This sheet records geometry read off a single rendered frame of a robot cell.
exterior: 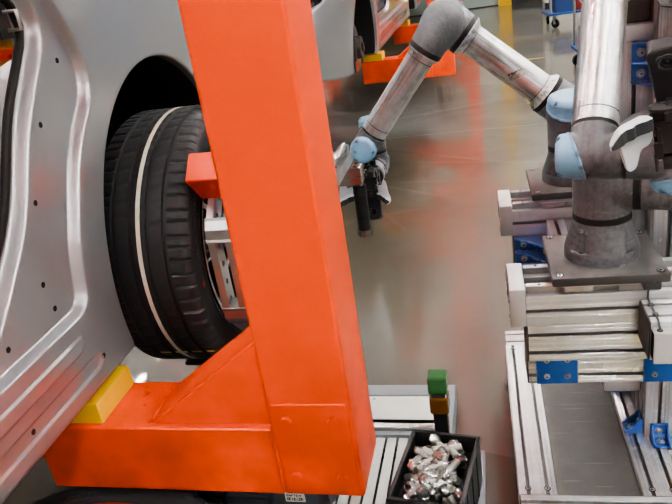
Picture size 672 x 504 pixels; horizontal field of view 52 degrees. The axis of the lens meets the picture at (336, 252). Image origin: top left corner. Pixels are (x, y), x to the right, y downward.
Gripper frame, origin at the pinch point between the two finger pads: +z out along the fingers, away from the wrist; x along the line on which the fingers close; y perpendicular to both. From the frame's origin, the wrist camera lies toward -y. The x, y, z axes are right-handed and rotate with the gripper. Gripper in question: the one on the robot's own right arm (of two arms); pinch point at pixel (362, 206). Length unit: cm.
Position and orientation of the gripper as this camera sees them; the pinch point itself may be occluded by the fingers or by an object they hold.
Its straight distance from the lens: 191.6
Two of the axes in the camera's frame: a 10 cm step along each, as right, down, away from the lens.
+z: -1.9, 4.2, -8.9
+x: 9.7, -0.5, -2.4
